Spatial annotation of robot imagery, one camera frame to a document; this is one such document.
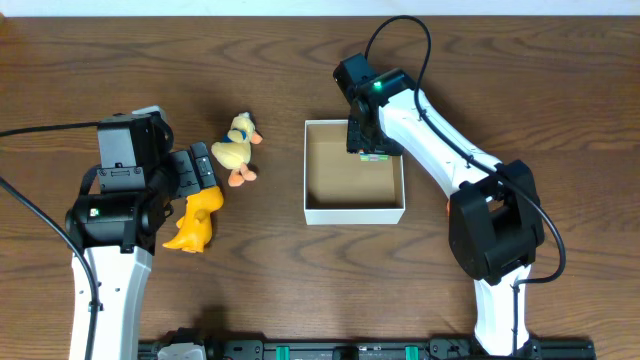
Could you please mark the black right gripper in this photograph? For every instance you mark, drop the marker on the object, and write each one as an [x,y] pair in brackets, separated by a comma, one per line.
[354,140]

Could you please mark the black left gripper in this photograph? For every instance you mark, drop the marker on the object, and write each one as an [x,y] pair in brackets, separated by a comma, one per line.
[189,171]

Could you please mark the multicolour puzzle cube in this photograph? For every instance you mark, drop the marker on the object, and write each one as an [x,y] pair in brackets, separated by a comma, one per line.
[367,157]

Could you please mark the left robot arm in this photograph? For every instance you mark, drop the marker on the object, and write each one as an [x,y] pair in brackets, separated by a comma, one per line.
[116,233]

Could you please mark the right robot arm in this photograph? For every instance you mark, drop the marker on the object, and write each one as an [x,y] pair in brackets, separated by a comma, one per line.
[495,223]

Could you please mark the yellow plush duck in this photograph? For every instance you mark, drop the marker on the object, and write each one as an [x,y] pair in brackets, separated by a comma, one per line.
[233,151]

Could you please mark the orange toy dinosaur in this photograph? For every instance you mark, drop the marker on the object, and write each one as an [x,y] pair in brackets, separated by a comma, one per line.
[195,227]

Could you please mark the white cardboard box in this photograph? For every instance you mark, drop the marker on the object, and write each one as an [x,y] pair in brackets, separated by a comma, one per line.
[340,189]

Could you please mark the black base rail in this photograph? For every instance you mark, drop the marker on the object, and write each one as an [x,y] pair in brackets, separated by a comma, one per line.
[186,343]

